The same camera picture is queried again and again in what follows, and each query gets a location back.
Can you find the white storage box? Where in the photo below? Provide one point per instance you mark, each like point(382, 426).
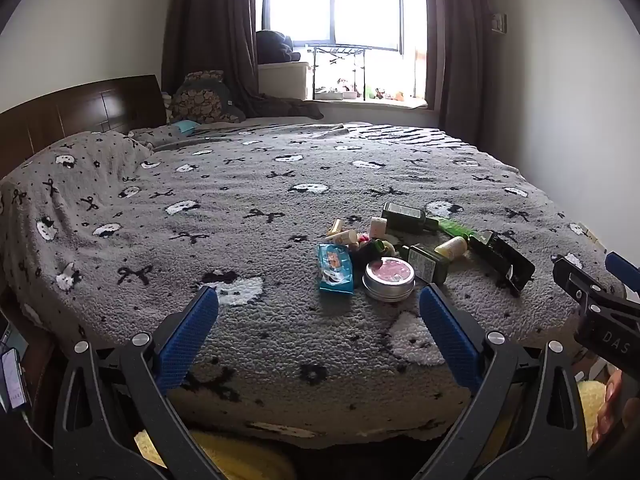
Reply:
point(284, 80)

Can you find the smartphone with cable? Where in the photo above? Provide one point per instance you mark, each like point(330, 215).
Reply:
point(13, 379)

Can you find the cream cylindrical bottle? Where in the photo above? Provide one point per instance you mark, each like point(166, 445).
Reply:
point(453, 249)

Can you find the small yellow tube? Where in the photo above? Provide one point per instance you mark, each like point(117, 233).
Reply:
point(338, 227)

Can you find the bright bedroom window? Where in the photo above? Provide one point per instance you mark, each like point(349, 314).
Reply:
point(367, 51)

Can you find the round tin pink label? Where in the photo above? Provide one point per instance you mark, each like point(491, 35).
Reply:
point(389, 279)

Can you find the brown right curtain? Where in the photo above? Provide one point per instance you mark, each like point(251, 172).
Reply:
point(457, 34)

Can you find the dark wooden headboard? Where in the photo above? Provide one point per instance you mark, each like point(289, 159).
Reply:
point(120, 104)

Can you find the brown curtain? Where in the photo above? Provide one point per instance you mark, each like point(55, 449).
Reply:
point(221, 35)
point(457, 34)

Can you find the green tube white cap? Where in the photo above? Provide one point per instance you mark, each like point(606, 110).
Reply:
point(453, 228)

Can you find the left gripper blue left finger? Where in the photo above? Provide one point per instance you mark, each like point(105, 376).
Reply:
point(180, 337)

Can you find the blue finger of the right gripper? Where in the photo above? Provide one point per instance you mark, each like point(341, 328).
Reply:
point(576, 283)
point(624, 270)

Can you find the black flat box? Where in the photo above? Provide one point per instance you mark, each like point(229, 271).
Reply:
point(514, 270)

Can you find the white bandage roll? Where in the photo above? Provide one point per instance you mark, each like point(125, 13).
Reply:
point(378, 227)

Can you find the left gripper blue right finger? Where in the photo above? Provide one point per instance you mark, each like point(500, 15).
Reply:
point(460, 350)

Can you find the cream small tube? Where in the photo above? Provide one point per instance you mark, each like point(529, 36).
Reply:
point(347, 237)

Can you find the colourful chenille scrunchie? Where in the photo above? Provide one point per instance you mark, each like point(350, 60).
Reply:
point(371, 250)

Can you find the brown left curtain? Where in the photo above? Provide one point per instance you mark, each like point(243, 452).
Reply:
point(221, 35)

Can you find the dark green square bottle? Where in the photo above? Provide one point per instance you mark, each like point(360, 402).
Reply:
point(427, 264)

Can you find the blue snack packet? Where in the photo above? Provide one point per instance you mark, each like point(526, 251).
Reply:
point(335, 266)

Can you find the dark clothes pile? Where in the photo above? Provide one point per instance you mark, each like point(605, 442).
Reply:
point(274, 47)

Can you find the wall light switch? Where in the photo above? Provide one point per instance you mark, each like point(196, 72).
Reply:
point(498, 23)

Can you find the patterned dark cushion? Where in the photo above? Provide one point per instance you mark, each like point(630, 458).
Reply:
point(204, 98)

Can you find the person right hand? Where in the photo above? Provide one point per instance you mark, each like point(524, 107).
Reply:
point(606, 415)

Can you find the grey patterned fleece bed blanket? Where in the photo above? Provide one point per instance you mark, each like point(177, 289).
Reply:
point(104, 234)

